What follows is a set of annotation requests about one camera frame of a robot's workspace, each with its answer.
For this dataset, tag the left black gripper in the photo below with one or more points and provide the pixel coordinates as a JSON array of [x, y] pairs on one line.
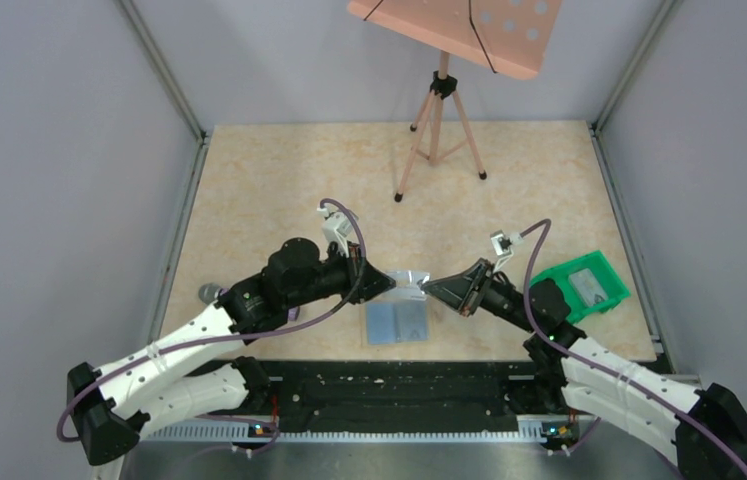
[[371, 281]]

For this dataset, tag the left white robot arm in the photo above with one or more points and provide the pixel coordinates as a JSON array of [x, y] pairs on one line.
[[114, 406]]

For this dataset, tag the green plastic bin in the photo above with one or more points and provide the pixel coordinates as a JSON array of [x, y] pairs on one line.
[[603, 270]]

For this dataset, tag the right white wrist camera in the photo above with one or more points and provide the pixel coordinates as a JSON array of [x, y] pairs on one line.
[[505, 245]]

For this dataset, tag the card in green bin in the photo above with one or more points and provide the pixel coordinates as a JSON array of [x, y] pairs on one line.
[[589, 289]]

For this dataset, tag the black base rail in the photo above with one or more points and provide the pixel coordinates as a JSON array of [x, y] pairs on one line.
[[410, 397]]

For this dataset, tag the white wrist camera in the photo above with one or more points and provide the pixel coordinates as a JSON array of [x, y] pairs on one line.
[[505, 245], [337, 227]]

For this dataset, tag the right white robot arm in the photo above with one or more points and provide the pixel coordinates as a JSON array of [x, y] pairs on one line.
[[702, 433]]

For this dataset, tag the beige card holder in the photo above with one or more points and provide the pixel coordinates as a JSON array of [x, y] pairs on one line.
[[388, 323]]

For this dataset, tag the silver credit card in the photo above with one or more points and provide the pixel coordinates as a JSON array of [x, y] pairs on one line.
[[409, 279]]

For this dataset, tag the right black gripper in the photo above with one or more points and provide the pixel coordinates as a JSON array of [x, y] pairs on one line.
[[459, 291]]

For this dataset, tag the purple glitter microphone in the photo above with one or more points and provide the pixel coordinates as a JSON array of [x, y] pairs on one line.
[[210, 292]]

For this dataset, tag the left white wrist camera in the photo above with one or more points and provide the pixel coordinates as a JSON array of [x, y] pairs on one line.
[[337, 227]]

